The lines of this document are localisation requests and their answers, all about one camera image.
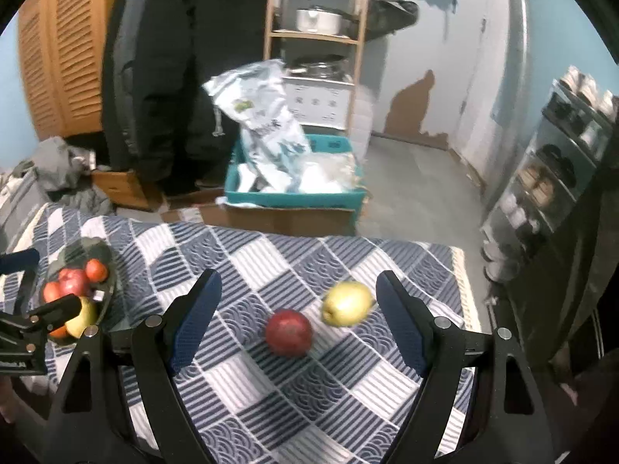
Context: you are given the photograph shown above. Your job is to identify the small red apple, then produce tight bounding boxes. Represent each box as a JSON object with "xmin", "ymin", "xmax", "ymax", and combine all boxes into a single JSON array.
[{"xmin": 265, "ymin": 309, "xmax": 313, "ymax": 358}]

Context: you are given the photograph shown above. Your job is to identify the shoe rack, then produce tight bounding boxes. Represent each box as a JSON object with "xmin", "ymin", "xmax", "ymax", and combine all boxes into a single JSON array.
[{"xmin": 479, "ymin": 65, "xmax": 619, "ymax": 291}]

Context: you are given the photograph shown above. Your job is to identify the white cooking pot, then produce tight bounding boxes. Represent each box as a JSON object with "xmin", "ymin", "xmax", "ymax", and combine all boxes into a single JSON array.
[{"xmin": 295, "ymin": 6, "xmax": 345, "ymax": 36}]

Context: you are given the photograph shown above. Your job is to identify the large dark red apple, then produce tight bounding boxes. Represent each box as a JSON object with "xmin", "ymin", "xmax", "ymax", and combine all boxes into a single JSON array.
[{"xmin": 58, "ymin": 268, "xmax": 92, "ymax": 298}]

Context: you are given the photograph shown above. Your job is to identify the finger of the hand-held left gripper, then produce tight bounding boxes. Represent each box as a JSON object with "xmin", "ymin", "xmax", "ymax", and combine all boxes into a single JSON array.
[
  {"xmin": 26, "ymin": 294, "xmax": 82, "ymax": 333},
  {"xmin": 0, "ymin": 248, "xmax": 40, "ymax": 320}
]

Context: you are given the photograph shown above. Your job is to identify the steel pot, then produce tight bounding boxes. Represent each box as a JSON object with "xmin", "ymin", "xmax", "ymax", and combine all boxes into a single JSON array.
[{"xmin": 287, "ymin": 55, "xmax": 349, "ymax": 80}]

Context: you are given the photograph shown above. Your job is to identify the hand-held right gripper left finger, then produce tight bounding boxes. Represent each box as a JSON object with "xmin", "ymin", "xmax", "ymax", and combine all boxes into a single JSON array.
[{"xmin": 46, "ymin": 268, "xmax": 223, "ymax": 464}]

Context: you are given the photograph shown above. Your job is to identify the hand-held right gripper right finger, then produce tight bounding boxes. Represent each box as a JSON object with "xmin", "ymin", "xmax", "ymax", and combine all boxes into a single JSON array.
[{"xmin": 376, "ymin": 271, "xmax": 557, "ymax": 464}]

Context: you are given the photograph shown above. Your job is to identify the grey garment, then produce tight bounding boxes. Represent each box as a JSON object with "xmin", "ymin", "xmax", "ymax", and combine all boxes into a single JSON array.
[{"xmin": 12, "ymin": 136, "xmax": 114, "ymax": 216}]

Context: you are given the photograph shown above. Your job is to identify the orange-brown cardboard box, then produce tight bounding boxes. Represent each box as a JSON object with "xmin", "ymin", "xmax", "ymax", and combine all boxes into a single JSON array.
[{"xmin": 92, "ymin": 168, "xmax": 162, "ymax": 211}]

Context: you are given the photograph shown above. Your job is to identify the grey tote bag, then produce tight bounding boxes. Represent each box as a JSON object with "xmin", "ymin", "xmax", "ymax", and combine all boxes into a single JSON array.
[{"xmin": 0, "ymin": 174, "xmax": 49, "ymax": 237}]

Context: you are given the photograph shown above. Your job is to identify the ribbed glass bowl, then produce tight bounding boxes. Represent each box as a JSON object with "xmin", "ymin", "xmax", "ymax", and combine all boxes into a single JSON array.
[{"xmin": 36, "ymin": 237, "xmax": 119, "ymax": 346}]

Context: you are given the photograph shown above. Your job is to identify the clear plastic bags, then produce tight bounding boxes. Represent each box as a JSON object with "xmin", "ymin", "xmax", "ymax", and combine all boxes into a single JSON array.
[{"xmin": 290, "ymin": 152, "xmax": 361, "ymax": 194}]

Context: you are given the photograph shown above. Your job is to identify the blue white patterned tablecloth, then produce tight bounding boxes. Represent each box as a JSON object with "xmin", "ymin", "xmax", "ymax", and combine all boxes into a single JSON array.
[{"xmin": 0, "ymin": 203, "xmax": 482, "ymax": 464}]

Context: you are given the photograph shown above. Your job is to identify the yellow-green apple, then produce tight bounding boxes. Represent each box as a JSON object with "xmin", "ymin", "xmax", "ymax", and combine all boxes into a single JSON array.
[
  {"xmin": 65, "ymin": 297, "xmax": 99, "ymax": 339},
  {"xmin": 321, "ymin": 281, "xmax": 377, "ymax": 327}
]

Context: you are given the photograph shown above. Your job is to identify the wooden louvered cabinet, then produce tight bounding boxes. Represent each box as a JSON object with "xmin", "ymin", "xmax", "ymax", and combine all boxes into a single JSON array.
[{"xmin": 17, "ymin": 0, "xmax": 141, "ymax": 141}]

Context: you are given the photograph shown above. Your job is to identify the black jacket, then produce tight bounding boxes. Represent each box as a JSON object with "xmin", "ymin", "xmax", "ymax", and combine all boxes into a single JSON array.
[{"xmin": 101, "ymin": 0, "xmax": 269, "ymax": 194}]

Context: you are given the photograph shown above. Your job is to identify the small tangerine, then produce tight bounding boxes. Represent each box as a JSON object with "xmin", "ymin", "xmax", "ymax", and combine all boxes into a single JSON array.
[{"xmin": 84, "ymin": 258, "xmax": 109, "ymax": 283}]

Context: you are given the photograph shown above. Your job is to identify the white storage box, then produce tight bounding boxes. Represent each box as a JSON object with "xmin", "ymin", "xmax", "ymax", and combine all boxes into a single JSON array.
[{"xmin": 283, "ymin": 77, "xmax": 356, "ymax": 129}]

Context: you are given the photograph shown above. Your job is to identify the white printed plastic bag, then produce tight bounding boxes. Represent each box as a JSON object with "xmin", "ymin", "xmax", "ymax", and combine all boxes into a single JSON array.
[{"xmin": 202, "ymin": 59, "xmax": 313, "ymax": 194}]

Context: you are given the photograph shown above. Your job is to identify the wooden shelf rack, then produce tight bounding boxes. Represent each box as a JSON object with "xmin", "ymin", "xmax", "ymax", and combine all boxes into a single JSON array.
[{"xmin": 263, "ymin": 0, "xmax": 373, "ymax": 131}]

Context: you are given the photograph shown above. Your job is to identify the grey-green bag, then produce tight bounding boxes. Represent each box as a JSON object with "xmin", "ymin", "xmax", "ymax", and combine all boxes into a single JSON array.
[{"xmin": 368, "ymin": 0, "xmax": 419, "ymax": 42}]

